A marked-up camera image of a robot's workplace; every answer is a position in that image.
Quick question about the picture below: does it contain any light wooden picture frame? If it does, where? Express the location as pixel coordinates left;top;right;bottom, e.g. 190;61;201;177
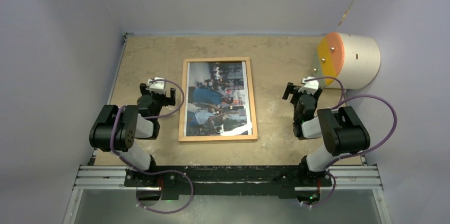
178;57;259;143

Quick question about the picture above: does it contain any printed photo with white border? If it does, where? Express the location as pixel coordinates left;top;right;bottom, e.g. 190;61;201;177
185;61;253;137

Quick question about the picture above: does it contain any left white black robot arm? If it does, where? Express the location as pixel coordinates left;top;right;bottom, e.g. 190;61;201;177
89;79;176;186

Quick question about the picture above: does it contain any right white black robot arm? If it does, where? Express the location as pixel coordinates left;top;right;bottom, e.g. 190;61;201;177
282;82;370;185

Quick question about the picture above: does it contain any white cylinder with coloured face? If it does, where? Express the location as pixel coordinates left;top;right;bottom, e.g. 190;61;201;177
312;32;381;90

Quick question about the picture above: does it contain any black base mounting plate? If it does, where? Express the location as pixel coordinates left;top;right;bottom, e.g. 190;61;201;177
124;165;333;200

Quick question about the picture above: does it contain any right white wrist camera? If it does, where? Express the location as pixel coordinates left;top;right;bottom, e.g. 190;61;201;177
298;76;319;94

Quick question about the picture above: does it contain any aluminium rail frame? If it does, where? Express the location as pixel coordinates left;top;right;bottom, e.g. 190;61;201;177
64;164;391;223

